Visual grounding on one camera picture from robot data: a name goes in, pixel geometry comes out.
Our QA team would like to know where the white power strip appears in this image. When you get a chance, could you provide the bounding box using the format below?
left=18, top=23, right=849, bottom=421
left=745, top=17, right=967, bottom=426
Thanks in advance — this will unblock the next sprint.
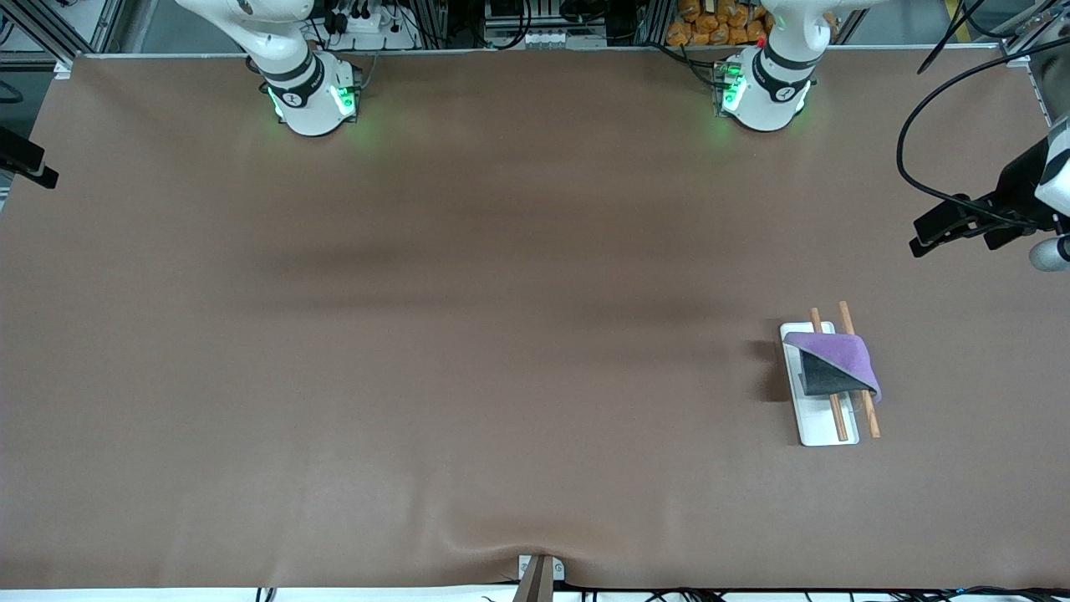
left=330, top=0, right=419, bottom=51

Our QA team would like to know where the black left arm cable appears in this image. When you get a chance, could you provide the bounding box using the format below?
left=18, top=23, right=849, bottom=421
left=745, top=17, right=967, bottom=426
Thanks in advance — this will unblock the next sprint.
left=896, top=0, right=1070, bottom=231

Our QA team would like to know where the brown table cover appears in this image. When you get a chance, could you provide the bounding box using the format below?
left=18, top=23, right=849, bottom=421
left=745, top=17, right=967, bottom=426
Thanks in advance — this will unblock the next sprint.
left=0, top=46, right=1070, bottom=590

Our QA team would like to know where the purple and grey towel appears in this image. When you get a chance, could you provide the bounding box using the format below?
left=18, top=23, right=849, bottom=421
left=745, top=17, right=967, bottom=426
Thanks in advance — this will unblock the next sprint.
left=783, top=331, right=883, bottom=404

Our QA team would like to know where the grey metal camera bracket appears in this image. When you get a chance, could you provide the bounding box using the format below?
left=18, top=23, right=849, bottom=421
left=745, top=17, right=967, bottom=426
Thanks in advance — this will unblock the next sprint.
left=517, top=554, right=566, bottom=602

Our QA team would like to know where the aluminium frame post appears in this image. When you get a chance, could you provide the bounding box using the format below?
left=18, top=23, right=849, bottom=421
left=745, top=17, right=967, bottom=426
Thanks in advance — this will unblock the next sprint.
left=0, top=0, right=126, bottom=80
left=999, top=0, right=1070, bottom=93

